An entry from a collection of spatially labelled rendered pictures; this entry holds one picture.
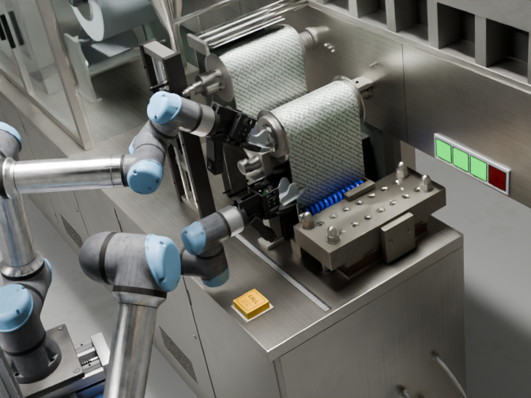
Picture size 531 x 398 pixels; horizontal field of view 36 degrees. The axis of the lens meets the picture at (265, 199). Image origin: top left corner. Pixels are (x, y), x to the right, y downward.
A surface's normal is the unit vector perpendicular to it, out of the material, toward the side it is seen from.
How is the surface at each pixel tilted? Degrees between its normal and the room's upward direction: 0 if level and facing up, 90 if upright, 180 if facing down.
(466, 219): 0
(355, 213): 0
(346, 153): 90
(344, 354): 90
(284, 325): 0
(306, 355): 90
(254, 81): 92
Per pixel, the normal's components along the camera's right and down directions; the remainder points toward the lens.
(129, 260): -0.32, -0.21
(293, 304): -0.15, -0.81
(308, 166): 0.55, 0.40
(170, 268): 0.95, -0.07
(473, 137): -0.82, 0.42
